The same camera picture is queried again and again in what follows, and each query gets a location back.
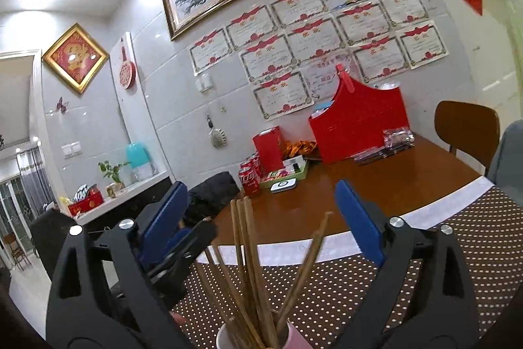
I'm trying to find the group of award certificates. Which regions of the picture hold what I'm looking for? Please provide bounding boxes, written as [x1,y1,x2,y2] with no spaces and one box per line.
[188,0,448,121]

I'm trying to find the pink cup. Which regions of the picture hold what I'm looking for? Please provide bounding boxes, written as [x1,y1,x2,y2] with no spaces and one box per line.
[216,320,313,349]

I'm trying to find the hanging beaded charm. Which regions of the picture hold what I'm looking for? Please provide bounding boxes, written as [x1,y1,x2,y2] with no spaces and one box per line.
[206,115,227,149]

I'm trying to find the bunch of wooden chopsticks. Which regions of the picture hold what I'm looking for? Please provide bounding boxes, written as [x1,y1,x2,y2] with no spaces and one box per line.
[192,196,333,349]

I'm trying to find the red gold framed picture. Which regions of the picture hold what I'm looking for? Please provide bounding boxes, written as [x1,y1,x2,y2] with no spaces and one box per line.
[42,23,110,95]

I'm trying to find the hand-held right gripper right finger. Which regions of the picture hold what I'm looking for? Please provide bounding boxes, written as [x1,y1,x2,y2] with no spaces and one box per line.
[331,179,481,349]

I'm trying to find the green tray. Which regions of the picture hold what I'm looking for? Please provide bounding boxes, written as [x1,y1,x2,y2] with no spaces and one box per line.
[258,160,309,188]

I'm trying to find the brown polka dot tablecloth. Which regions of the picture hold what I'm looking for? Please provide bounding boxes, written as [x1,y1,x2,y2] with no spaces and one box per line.
[169,185,523,349]

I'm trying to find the red basket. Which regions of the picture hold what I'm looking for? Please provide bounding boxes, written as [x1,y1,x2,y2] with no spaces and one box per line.
[308,63,410,165]

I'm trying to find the red gift box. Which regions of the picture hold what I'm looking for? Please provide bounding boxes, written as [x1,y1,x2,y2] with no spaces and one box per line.
[252,126,284,174]

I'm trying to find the red box with gold print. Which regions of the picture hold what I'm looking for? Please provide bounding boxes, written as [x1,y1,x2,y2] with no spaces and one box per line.
[67,191,104,217]

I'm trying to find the orange snack packets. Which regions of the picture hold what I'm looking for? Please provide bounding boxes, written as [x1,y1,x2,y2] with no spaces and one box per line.
[284,140,317,158]

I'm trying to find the brown wooden chair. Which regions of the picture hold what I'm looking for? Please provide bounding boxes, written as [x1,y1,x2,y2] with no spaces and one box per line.
[434,100,501,177]

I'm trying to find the grey window curtain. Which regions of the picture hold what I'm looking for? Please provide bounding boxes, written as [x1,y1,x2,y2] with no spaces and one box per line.
[16,147,58,215]

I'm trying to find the flat pen package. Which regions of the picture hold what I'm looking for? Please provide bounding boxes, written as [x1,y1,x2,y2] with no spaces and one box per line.
[353,147,399,166]

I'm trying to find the red paper-cut fan ornament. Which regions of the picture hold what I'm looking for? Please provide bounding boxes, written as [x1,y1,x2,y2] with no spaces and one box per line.
[118,38,137,90]

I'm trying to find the white oval device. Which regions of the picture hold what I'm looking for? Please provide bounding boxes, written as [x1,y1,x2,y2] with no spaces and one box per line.
[270,178,298,194]

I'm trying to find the black white patterned bag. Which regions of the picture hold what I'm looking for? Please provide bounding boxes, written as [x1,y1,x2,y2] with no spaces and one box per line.
[76,183,99,200]

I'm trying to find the black jacket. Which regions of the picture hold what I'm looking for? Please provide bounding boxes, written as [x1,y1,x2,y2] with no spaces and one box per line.
[184,171,242,227]

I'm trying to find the white black sideboard cabinet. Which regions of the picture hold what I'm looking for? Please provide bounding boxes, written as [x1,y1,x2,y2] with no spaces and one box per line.
[71,171,174,235]

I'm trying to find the small potted plant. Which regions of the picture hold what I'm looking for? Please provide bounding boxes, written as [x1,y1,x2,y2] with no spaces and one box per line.
[98,161,131,198]

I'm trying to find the small brown chair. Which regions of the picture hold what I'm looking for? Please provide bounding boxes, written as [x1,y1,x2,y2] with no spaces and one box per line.
[2,232,31,272]

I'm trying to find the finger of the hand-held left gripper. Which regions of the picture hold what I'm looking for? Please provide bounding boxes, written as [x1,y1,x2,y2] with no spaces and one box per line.
[148,226,194,271]
[147,218,219,290]

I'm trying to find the teal white humidifier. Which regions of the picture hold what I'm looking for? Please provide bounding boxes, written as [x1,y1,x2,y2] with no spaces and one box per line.
[126,142,158,182]

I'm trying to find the white black small box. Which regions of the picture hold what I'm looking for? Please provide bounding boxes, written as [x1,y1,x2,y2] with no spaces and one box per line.
[284,155,305,173]

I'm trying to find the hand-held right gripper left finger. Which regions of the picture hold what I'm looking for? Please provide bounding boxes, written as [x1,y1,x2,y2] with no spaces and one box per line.
[46,181,194,349]

